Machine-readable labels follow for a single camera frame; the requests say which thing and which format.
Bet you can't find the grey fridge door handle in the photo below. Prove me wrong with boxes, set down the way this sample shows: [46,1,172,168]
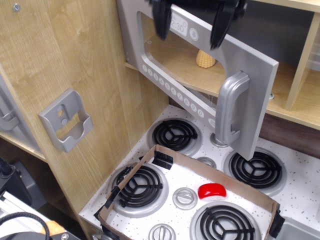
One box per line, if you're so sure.
[0,113,20,132]

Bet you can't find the back left black burner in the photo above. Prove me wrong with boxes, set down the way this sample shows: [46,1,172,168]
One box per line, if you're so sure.
[150,119,199,152]

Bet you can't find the front left black burner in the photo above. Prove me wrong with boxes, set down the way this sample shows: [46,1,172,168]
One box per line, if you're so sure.
[117,164,164,209]

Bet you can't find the black burner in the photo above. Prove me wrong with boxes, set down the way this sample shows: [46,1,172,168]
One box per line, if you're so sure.
[226,150,283,189]
[150,119,199,152]
[117,164,164,209]
[189,205,258,240]

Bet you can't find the grey stove knob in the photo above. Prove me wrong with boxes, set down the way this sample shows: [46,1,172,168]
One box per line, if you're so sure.
[172,187,198,211]
[210,133,228,148]
[197,156,217,169]
[148,223,176,240]

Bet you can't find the grey stove knob centre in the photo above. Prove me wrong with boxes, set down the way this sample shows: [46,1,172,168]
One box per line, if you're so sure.
[172,187,198,211]

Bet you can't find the brown cardboard frame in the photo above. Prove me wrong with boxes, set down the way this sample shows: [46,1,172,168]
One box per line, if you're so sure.
[95,145,284,240]

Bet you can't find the grey wall phone holder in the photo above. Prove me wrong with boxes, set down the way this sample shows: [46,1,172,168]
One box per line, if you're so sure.
[38,88,94,153]

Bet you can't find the grey toy sink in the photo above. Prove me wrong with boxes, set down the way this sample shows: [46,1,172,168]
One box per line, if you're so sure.
[270,217,320,240]

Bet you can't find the grey stove knob middle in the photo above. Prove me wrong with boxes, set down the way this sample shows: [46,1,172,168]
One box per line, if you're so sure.
[197,156,217,169]

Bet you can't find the grey stove knob front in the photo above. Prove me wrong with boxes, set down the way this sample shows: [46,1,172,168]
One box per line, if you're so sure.
[148,223,176,240]

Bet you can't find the yellow toy corn cob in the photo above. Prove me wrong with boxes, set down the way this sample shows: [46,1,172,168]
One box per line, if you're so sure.
[195,50,216,69]

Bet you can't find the front right black burner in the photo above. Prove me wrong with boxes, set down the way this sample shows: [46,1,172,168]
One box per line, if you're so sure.
[189,205,258,240]

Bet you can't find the red toy cheese wedge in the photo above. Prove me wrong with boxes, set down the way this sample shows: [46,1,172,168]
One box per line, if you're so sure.
[197,183,227,200]

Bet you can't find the grey toy microwave door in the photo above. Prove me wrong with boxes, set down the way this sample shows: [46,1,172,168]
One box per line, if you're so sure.
[117,0,279,160]

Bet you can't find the black braided cable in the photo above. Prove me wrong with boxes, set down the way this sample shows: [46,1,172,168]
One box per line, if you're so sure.
[0,211,51,240]

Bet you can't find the aluminium frame rail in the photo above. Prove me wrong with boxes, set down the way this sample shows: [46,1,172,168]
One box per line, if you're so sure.
[0,191,51,232]

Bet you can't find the grey stove knob back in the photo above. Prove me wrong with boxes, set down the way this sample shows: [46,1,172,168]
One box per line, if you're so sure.
[210,133,228,148]

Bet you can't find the back right black burner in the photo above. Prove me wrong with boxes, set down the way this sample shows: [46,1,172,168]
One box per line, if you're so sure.
[226,150,283,189]

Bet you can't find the white plastic door catch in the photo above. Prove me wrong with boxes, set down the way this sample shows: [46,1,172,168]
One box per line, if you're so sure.
[268,93,275,100]

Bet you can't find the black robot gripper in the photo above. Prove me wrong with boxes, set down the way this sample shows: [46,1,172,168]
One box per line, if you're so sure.
[149,0,248,50]

